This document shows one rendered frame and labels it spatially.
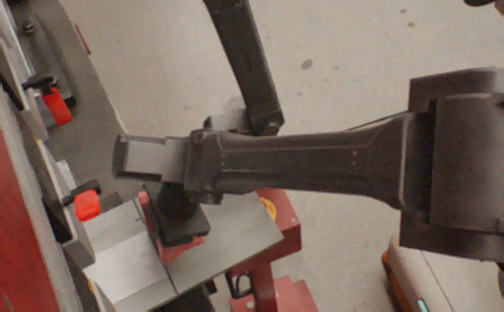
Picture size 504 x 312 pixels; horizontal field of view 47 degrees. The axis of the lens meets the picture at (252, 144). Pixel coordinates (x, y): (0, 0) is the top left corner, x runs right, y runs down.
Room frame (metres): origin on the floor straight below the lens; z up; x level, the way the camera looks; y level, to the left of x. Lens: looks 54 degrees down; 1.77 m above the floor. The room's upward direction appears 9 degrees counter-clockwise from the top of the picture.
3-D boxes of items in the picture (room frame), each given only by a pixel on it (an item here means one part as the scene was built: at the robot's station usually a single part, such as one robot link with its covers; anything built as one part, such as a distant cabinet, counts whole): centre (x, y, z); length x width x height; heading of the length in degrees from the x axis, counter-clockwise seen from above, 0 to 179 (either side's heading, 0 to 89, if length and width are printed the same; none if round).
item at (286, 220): (0.60, 0.03, 0.75); 0.20 x 0.16 x 0.18; 14
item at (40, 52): (0.96, 0.42, 0.89); 0.30 x 0.05 x 0.03; 20
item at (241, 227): (0.43, 0.13, 1.00); 0.26 x 0.18 x 0.01; 110
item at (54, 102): (0.54, 0.26, 1.20); 0.04 x 0.02 x 0.10; 110
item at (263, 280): (0.60, 0.03, 0.39); 0.05 x 0.05 x 0.54; 14
